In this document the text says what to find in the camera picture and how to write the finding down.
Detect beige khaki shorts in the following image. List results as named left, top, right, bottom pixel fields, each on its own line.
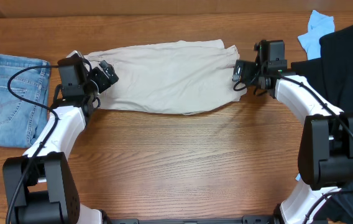
left=86, top=39, right=247, bottom=115

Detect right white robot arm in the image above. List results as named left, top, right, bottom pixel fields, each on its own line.
left=232, top=60, right=353, bottom=223

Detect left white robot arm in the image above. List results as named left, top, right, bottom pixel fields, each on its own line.
left=2, top=55, right=119, bottom=223

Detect light blue cloth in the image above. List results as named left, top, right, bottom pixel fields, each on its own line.
left=295, top=9, right=335, bottom=182

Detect black garment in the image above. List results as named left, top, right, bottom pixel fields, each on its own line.
left=291, top=25, right=353, bottom=223

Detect folded blue denim jeans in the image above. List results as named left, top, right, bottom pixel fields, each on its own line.
left=0, top=54, right=50, bottom=148

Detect left black cable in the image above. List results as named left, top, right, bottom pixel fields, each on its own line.
left=4, top=57, right=101, bottom=224

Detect black cable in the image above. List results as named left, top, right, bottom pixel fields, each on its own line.
left=232, top=70, right=353, bottom=224
left=4, top=57, right=101, bottom=224

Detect right black cable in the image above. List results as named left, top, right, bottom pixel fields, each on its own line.
left=232, top=70, right=353, bottom=224

